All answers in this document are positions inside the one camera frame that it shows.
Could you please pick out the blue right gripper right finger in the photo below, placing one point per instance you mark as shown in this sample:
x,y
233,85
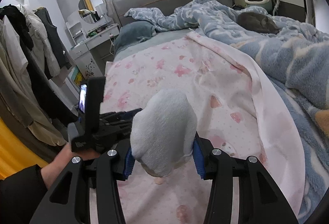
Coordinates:
x,y
198,159

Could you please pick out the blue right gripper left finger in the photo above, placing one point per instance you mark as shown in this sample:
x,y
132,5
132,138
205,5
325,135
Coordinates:
x,y
128,164

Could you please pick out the white sock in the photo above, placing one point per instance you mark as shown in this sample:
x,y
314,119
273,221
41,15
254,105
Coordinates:
x,y
163,133

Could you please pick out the pink patterned blanket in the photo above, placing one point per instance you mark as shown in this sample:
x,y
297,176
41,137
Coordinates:
x,y
237,108

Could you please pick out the yellow curtain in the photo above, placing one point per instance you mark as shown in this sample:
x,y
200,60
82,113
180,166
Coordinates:
x,y
14,155

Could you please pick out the beige hanging coat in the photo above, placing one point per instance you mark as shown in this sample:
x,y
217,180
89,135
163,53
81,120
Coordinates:
x,y
16,86

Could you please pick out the white dressing table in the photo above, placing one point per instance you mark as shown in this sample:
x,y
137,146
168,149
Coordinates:
x,y
92,43

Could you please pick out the black dark hanging garment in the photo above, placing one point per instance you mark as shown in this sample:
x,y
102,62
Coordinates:
x,y
58,48

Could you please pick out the blue grey pillow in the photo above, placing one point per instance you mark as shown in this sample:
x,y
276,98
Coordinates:
x,y
132,34

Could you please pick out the grey fleece bed sheet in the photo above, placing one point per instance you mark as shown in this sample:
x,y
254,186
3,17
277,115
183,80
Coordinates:
x,y
159,38

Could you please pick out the round mirror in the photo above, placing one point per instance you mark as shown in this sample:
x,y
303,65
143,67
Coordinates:
x,y
92,11

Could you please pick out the blue patterned duvet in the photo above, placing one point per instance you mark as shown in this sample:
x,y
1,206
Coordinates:
x,y
295,61

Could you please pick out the grey cat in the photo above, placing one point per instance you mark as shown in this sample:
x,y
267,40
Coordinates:
x,y
257,23

